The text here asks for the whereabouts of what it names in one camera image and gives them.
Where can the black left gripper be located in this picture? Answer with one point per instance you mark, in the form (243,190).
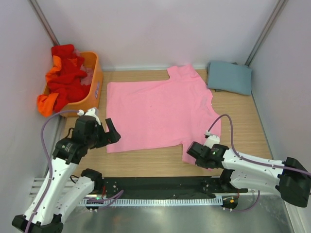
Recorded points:
(112,136)

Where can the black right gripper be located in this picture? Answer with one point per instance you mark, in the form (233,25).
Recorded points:
(198,163)

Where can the pink t shirt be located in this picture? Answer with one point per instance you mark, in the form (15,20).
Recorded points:
(159,114)

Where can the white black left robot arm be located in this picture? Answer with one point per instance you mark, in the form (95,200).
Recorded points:
(49,210)

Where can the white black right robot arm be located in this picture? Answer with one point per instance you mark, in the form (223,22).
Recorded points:
(287,179)

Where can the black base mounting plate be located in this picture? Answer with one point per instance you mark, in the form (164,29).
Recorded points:
(166,187)

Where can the light pink garment in basket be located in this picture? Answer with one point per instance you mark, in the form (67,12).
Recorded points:
(88,76)

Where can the orange plastic laundry basket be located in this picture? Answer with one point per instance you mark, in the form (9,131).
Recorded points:
(92,99)

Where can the red t shirt pile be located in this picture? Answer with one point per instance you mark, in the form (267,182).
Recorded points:
(64,78)

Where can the orange t shirt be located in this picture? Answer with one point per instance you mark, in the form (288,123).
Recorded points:
(45,102)

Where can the folded teal t shirt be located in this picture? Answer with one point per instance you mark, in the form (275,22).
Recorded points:
(229,77)

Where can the white slotted cable duct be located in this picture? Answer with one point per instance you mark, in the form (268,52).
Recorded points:
(217,201)

